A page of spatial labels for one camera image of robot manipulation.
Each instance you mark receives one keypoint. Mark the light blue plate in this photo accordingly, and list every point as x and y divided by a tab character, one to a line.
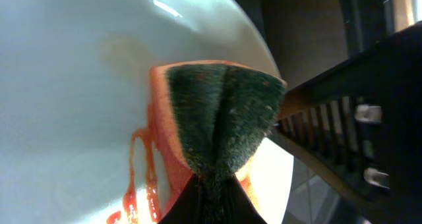
74	88

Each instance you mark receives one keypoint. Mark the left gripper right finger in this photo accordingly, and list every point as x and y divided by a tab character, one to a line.
238	209

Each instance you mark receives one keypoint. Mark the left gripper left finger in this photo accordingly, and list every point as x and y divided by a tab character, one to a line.
188	207

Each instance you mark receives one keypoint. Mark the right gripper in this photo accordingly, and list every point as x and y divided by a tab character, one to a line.
358	127

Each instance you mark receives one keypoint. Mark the green and orange sponge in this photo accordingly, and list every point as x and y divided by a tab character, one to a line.
208	119

